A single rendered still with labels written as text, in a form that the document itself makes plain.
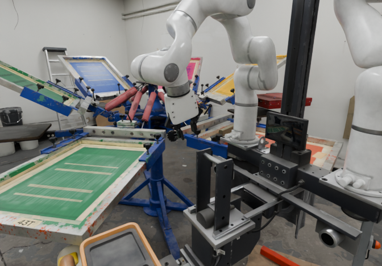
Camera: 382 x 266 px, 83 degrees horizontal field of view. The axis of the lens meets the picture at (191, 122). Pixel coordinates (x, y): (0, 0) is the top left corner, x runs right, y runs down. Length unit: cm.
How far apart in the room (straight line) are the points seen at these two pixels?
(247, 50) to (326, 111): 264
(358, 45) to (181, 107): 50
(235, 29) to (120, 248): 75
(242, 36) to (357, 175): 54
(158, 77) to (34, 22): 461
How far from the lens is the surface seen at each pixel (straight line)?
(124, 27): 588
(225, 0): 67
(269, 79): 85
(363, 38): 74
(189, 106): 69
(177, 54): 55
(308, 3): 77
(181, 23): 63
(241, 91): 90
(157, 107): 198
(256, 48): 81
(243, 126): 92
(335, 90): 334
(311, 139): 165
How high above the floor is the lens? 145
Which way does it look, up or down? 15 degrees down
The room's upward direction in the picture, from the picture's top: straight up
